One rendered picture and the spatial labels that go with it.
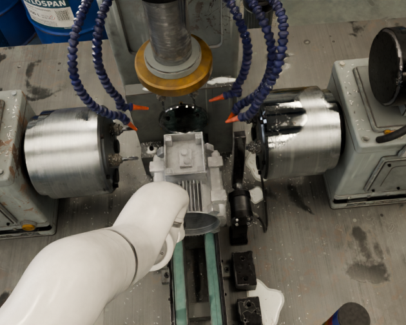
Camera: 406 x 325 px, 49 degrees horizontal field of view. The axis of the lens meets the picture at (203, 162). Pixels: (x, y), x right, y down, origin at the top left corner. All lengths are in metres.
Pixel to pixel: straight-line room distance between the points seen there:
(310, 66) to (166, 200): 1.15
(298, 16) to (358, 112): 2.03
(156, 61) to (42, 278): 0.65
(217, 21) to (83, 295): 0.91
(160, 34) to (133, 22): 0.30
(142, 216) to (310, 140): 0.59
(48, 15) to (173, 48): 1.80
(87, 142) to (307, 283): 0.73
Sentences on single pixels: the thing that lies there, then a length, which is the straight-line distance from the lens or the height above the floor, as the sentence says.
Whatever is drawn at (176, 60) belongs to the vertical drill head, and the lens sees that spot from 0.99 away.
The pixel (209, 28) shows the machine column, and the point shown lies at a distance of 1.25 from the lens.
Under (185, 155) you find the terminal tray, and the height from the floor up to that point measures 1.13.
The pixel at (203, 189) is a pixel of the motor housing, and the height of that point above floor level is 1.08.
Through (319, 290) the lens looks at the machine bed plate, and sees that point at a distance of 1.36.
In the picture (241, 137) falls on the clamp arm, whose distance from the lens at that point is 1.01.
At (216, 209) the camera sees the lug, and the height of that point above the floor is 1.08.
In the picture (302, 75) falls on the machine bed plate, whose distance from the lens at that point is 1.74.
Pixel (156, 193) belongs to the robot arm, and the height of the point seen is 1.43.
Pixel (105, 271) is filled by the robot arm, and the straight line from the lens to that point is 0.49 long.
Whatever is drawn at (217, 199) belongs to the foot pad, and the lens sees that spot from 1.12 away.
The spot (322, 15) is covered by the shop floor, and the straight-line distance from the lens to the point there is 3.21.
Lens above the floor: 2.09
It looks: 60 degrees down
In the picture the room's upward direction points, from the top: 5 degrees counter-clockwise
